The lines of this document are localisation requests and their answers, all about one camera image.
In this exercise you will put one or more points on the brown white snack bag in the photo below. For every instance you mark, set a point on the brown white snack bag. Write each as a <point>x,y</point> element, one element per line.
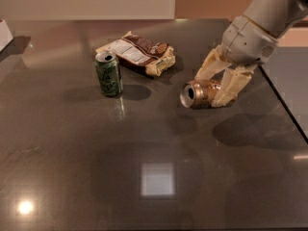
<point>141,54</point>

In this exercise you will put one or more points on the green soda can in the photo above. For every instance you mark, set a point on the green soda can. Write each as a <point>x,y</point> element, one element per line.
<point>108,73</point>

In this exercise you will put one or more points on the orange soda can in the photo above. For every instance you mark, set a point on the orange soda can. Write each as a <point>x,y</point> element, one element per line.
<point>199,94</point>

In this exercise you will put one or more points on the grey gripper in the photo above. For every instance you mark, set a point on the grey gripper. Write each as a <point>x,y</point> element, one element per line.
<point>247,42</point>

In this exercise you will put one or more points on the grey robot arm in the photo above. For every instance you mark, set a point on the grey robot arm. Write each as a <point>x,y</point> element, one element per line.
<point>275,17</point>

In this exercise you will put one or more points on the white box at left edge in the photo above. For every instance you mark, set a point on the white box at left edge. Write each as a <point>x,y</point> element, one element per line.
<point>5,34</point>

